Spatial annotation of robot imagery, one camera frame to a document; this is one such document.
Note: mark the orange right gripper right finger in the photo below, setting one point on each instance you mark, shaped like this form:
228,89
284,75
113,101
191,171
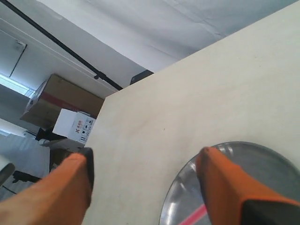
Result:
232,197

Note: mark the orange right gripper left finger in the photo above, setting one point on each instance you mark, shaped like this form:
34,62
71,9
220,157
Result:
60,198

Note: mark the pink glow stick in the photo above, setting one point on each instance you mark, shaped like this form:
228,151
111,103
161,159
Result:
195,216

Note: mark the round stainless steel plate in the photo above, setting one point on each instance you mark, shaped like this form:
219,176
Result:
263,164

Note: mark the small white cardboard box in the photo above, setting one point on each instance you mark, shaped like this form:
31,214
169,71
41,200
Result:
75,126

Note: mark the large brown cardboard box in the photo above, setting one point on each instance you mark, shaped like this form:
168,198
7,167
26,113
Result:
57,93

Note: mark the black backdrop pole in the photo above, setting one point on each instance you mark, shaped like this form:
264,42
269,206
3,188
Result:
98,74

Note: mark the white backdrop cloth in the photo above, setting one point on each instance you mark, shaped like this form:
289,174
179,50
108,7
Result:
157,33

